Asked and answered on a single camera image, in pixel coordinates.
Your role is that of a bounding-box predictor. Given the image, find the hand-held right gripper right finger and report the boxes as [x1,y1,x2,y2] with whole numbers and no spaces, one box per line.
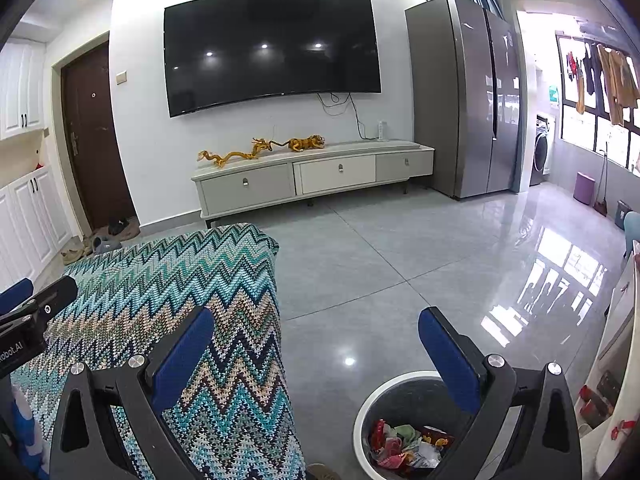
[418,306,583,480]

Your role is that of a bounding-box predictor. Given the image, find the red colourful snack wrapper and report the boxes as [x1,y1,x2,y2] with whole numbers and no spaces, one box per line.
[370,420,393,453]

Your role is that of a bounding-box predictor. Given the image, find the gold tiger figurine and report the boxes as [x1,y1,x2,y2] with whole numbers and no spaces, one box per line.
[286,135,326,153]

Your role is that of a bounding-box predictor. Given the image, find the grey double-door refrigerator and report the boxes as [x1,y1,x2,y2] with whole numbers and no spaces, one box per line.
[405,0,523,200]

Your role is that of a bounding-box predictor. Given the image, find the white base cabinet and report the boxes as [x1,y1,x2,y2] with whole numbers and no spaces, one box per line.
[0,166,75,291]

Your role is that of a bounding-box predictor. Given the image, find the black television cable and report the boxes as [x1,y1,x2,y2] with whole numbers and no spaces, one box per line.
[316,91,381,141]

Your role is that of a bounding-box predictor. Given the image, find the hanging dark garment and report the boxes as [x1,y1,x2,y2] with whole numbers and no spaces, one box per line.
[582,42,601,96]

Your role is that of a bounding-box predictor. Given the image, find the dark brown entrance door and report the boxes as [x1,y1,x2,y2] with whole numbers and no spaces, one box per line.
[60,41,137,231]

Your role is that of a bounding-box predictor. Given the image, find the broom with dustpan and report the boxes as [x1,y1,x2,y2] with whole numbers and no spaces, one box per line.
[592,142,611,216]

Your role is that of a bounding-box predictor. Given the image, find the tan slipper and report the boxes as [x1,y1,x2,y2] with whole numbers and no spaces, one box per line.
[306,462,341,480]

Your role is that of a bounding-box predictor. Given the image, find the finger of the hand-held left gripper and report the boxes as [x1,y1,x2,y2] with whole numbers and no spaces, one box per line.
[0,276,79,331]
[0,279,35,315]

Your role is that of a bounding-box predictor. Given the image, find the white printed plastic bag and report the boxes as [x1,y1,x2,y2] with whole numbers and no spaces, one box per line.
[414,444,442,468]

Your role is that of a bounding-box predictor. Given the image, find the hanging tan shirt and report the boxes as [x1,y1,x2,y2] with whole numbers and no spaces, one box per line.
[597,45,640,127]

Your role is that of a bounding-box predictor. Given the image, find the silver washing machine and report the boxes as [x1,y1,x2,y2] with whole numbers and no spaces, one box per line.
[531,114,557,187]

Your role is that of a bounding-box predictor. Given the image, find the white round trash bin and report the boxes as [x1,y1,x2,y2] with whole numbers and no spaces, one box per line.
[352,371,506,480]

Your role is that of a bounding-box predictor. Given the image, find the green paper napkin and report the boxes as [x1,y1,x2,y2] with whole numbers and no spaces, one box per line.
[395,425,422,448]

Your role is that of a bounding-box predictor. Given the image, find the grey white television stand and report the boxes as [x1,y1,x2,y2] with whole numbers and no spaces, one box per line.
[191,139,435,231]

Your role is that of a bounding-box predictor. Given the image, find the gold dragon figurine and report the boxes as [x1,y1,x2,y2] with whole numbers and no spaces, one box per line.
[196,137,275,167]

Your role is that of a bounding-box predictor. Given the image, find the light blue chair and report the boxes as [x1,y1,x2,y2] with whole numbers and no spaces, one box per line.
[624,211,640,261]

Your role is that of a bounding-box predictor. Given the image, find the wall-mounted black television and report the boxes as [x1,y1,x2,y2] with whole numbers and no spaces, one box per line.
[164,0,383,118]

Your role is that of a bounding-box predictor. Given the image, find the dark brown snack bag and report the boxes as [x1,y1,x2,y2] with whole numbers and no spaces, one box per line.
[421,426,455,448]

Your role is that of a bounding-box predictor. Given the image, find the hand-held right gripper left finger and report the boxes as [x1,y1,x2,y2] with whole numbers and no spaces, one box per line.
[49,305,216,480]

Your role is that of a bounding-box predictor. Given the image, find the white wall cabinet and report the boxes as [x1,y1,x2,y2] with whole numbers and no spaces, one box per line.
[0,40,48,141]

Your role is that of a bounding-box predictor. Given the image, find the zigzag knitted blanket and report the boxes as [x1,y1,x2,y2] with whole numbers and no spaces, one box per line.
[10,222,307,480]

